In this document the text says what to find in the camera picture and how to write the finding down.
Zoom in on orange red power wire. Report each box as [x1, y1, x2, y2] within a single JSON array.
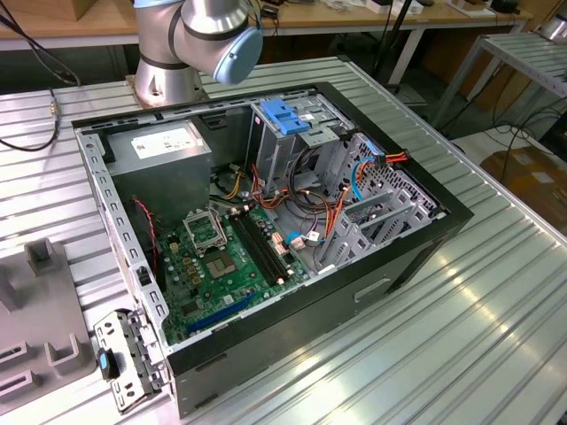
[[324, 149, 411, 243]]

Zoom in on grey metal disk bay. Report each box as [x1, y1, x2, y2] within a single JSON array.
[[316, 132, 447, 275]]

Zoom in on black RAM slot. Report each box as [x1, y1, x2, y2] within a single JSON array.
[[242, 210, 293, 281], [229, 212, 281, 287]]

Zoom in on grey optical drive cage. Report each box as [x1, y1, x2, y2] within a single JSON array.
[[245, 92, 355, 196]]

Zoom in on CPU socket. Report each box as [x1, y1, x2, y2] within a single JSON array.
[[182, 211, 229, 256]]

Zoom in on brown square chipset chip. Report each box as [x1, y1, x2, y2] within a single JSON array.
[[204, 251, 237, 280]]

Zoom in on green motherboard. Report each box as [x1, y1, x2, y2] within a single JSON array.
[[157, 205, 311, 346]]

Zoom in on blue plastic drive latch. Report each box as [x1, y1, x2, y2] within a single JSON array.
[[260, 97, 311, 136]]

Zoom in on blue expansion slot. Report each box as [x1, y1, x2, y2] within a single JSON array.
[[185, 290, 258, 336]]

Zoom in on black PC case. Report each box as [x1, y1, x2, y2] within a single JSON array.
[[70, 81, 475, 420]]

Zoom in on grey power supply unit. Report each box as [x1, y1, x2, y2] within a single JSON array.
[[105, 119, 214, 227]]

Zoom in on large brown cardboard box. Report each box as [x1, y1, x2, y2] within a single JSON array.
[[480, 145, 567, 231]]

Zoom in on grey parts rack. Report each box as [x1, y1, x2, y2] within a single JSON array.
[[0, 238, 97, 404]]

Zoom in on metal slat side table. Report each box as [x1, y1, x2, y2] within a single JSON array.
[[431, 33, 567, 129]]

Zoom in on wooden desk white legs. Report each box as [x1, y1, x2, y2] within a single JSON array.
[[0, 0, 535, 85]]

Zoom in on silver metal cylinder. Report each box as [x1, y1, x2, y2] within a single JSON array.
[[538, 17, 567, 43]]

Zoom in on orange black wire bundle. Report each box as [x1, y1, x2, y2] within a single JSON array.
[[207, 161, 342, 222]]

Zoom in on blue wire white connector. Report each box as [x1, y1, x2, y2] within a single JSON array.
[[283, 229, 329, 253]]

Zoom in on blue data wire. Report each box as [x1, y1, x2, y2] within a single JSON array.
[[349, 140, 387, 205]]

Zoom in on red black twisted wire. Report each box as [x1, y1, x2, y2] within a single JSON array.
[[131, 197, 159, 269]]

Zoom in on metal expansion slot bracket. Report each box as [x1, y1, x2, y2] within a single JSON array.
[[92, 309, 172, 415]]

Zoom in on black blue latch handle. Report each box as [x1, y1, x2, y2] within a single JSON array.
[[96, 347, 121, 382]]

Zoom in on black cable metal connector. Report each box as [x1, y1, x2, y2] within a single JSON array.
[[0, 4, 82, 152]]

